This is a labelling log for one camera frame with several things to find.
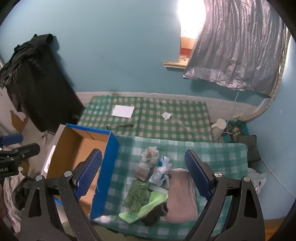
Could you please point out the dark stick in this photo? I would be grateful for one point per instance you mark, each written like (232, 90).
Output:
(120, 126)

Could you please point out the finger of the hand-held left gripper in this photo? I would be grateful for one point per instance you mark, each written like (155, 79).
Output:
(11, 139)
(27, 150)

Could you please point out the white paper sheet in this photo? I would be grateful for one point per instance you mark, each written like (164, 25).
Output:
(123, 111)

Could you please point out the clear bag of mixed cloths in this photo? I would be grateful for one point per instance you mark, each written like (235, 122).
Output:
(149, 156)

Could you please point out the grey striped cloth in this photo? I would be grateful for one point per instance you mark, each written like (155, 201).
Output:
(11, 208)

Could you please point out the blue and white plastic bag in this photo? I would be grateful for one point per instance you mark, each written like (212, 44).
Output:
(160, 171)

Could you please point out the crumpled white tissue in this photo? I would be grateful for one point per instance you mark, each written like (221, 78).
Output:
(166, 116)

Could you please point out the black hanging cloth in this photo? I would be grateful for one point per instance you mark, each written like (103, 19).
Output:
(39, 88)

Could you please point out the dark cushion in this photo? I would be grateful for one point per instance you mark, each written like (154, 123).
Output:
(248, 148)

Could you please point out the lime green cloth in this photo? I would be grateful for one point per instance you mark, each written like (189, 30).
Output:
(155, 199)

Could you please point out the light green checkered cloth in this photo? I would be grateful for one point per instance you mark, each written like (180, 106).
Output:
(222, 157)

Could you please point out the green patterned pouch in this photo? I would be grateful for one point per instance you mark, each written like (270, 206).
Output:
(136, 194)

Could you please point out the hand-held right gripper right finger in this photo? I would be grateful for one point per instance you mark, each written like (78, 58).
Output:
(197, 173)

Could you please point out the silver curtain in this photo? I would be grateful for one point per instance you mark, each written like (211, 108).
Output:
(235, 46)

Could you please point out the clear bag of beige cloths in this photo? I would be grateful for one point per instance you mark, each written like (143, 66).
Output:
(143, 172)

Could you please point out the wooden window sill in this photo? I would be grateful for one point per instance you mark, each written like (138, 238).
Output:
(174, 64)

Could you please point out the blue cardboard box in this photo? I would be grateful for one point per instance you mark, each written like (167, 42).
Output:
(69, 148)

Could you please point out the dark green checkered tablecloth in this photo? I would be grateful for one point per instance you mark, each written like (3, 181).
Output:
(150, 109)

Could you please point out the camouflage cloth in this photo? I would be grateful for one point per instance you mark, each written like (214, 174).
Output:
(234, 133)

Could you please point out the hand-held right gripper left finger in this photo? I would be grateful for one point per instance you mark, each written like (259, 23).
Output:
(89, 173)

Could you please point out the black sock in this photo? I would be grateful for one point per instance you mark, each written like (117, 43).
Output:
(152, 216)

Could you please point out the white jug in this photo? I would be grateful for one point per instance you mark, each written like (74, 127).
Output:
(218, 129)

